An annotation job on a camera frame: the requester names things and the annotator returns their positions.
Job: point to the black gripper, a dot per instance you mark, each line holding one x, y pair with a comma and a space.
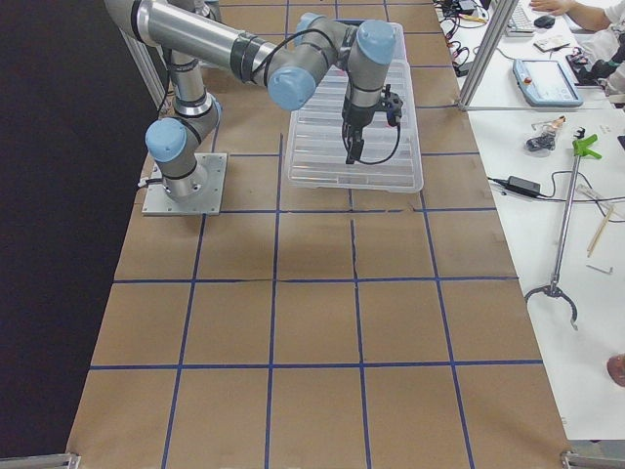
357, 115

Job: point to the clear plastic box lid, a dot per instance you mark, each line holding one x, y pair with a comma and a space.
391, 162

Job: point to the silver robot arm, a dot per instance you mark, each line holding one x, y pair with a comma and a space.
291, 76

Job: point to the person hand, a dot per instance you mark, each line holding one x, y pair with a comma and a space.
551, 7

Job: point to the black power adapter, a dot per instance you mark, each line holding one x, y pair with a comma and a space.
519, 186

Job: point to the blue teach pendant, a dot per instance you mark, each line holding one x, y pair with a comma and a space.
545, 84

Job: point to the black computer mouse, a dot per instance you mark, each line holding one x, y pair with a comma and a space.
544, 22

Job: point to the wooden chopstick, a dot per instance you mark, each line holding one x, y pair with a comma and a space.
596, 237

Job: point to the aluminium frame post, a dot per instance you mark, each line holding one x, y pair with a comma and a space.
497, 25

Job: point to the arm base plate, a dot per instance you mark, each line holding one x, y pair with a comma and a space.
200, 193

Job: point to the green handled reach grabber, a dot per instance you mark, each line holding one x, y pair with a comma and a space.
581, 146

